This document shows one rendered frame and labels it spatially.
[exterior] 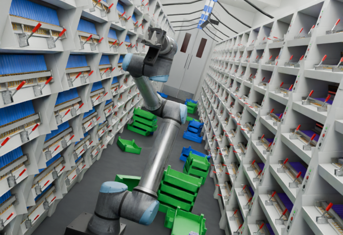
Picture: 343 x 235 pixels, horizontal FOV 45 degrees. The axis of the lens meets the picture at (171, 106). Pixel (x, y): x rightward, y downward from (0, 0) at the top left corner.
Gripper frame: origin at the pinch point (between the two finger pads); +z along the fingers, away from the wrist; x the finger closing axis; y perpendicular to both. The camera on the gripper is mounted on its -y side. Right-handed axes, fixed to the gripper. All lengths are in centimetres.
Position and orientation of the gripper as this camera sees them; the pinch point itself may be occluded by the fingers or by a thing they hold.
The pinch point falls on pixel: (145, 41)
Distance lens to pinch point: 168.8
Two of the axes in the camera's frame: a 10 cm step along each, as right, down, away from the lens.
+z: -2.5, 0.2, -9.7
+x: 9.4, 2.6, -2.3
